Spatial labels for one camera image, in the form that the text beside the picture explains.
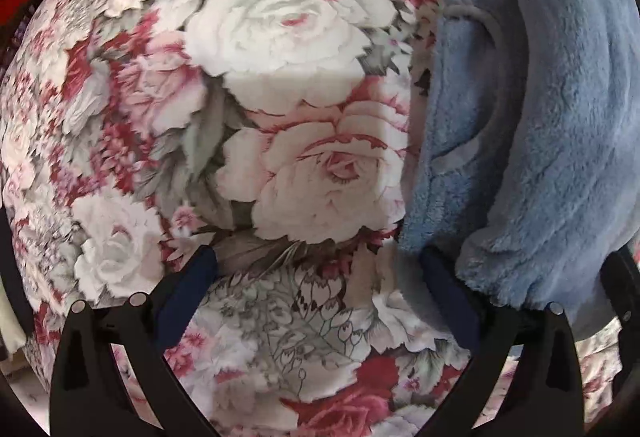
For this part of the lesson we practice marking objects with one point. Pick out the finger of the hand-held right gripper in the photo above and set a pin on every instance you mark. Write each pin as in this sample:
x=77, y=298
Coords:
x=622, y=282

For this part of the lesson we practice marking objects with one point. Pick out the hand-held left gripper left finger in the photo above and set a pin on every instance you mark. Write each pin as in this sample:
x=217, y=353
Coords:
x=187, y=289

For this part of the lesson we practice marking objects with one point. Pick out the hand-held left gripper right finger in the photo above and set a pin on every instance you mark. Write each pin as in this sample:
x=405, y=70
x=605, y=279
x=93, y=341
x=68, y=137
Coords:
x=447, y=292

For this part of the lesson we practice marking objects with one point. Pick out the blue fleece zip jacket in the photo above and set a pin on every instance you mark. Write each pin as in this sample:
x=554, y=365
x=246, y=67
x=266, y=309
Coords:
x=550, y=117

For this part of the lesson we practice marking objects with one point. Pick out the white garment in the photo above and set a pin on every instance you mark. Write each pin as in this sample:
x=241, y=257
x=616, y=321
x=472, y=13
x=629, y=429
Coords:
x=10, y=322

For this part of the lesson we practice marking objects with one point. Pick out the floral printed blanket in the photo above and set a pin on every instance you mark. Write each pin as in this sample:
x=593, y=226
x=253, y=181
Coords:
x=300, y=42

